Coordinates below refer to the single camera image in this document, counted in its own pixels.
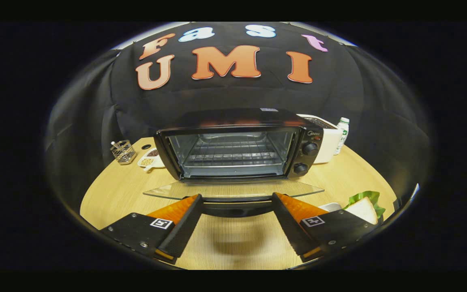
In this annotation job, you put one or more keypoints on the lettuce sandwich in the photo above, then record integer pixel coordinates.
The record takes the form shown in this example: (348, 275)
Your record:
(364, 210)

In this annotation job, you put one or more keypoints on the small white snack dish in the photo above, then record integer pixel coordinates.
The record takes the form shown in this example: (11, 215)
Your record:
(149, 160)

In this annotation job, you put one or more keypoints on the white bottle green label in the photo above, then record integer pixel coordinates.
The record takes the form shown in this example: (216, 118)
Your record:
(342, 136)

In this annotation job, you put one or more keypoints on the white rectangular tray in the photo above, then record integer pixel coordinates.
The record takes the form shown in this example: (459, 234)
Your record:
(330, 207)

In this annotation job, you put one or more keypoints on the white pop-up toaster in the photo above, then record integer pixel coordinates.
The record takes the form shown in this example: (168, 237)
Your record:
(328, 142)

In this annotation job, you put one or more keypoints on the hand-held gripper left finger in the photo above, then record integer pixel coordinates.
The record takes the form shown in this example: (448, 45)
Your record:
(183, 229)

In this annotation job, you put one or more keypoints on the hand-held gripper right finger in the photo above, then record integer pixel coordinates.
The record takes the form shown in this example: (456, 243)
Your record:
(292, 229)

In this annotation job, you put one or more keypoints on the black toaster oven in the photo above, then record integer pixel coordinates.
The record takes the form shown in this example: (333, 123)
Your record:
(233, 119)

